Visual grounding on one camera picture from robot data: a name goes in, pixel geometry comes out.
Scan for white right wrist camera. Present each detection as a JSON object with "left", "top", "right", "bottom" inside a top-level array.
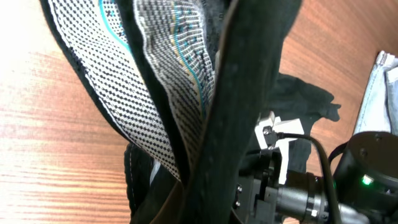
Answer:
[{"left": 254, "top": 111, "right": 304, "bottom": 185}]

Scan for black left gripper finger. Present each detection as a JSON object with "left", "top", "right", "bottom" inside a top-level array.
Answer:
[{"left": 130, "top": 180, "right": 184, "bottom": 224}]

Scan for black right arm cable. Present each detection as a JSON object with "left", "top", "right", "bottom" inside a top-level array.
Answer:
[{"left": 276, "top": 132, "right": 343, "bottom": 224}]

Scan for light blue denim jeans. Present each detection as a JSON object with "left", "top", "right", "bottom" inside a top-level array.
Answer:
[{"left": 354, "top": 50, "right": 397, "bottom": 135}]

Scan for black t-shirt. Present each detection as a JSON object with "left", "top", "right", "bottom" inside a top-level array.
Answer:
[{"left": 41, "top": 0, "right": 340, "bottom": 223}]

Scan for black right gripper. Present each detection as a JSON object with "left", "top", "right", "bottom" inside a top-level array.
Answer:
[{"left": 232, "top": 149, "right": 330, "bottom": 223}]

